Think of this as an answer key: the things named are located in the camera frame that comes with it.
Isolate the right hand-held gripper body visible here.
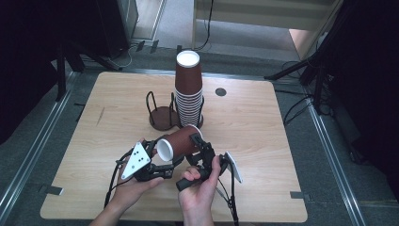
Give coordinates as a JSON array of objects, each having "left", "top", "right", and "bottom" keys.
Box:
[{"left": 175, "top": 141, "right": 244, "bottom": 192}]

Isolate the white floor cable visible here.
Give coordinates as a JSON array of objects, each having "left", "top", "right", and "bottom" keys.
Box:
[{"left": 106, "top": 46, "right": 134, "bottom": 69}]

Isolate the black floor cable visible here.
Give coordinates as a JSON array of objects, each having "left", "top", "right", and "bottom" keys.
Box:
[{"left": 281, "top": 93, "right": 314, "bottom": 126}]

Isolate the black hanging cable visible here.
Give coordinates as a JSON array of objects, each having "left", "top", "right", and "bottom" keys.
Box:
[{"left": 191, "top": 0, "right": 215, "bottom": 52}]

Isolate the stack of brown paper cups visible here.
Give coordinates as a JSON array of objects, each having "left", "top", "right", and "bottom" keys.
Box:
[{"left": 174, "top": 50, "right": 205, "bottom": 128}]

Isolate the person's left hand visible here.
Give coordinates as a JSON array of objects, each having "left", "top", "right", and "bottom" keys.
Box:
[{"left": 111, "top": 176, "right": 166, "bottom": 208}]

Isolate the dark cabinet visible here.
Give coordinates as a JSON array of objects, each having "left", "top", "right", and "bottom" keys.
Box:
[{"left": 93, "top": 0, "right": 139, "bottom": 58}]

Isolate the person's right hand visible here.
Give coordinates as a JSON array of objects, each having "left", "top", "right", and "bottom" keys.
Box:
[{"left": 177, "top": 155, "right": 222, "bottom": 211}]

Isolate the single brown paper cup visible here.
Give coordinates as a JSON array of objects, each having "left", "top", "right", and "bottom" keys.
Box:
[{"left": 155, "top": 124, "right": 204, "bottom": 163}]

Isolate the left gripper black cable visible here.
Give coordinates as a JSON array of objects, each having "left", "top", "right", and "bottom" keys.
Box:
[{"left": 104, "top": 150, "right": 135, "bottom": 209}]

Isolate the black metal stand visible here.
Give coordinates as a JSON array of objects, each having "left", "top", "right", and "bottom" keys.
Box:
[{"left": 55, "top": 39, "right": 124, "bottom": 103}]

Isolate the grey tape piece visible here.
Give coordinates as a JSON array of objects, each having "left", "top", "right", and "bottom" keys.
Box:
[
  {"left": 39, "top": 185, "right": 64, "bottom": 196},
  {"left": 289, "top": 190, "right": 313, "bottom": 202}
]

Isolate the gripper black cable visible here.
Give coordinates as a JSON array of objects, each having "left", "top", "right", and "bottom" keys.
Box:
[
  {"left": 104, "top": 150, "right": 135, "bottom": 209},
  {"left": 216, "top": 169, "right": 240, "bottom": 226}
]

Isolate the beige board panel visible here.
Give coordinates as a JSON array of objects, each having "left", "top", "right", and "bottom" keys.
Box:
[{"left": 288, "top": 27, "right": 333, "bottom": 61}]

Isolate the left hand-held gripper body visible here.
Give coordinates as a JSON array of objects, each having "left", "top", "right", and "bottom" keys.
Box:
[{"left": 120, "top": 141, "right": 175, "bottom": 183}]

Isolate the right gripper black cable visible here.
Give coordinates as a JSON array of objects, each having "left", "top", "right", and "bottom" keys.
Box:
[{"left": 216, "top": 169, "right": 240, "bottom": 226}]

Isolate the metal floor rail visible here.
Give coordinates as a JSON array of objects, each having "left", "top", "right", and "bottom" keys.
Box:
[
  {"left": 0, "top": 71, "right": 78, "bottom": 216},
  {"left": 305, "top": 102, "right": 369, "bottom": 226}
]

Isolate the white furniture panel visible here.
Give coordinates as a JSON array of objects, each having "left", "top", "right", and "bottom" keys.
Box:
[{"left": 191, "top": 0, "right": 343, "bottom": 32}]

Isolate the dark wooden wire cup holder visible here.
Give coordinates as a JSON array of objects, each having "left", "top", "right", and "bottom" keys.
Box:
[{"left": 145, "top": 90, "right": 181, "bottom": 132}]

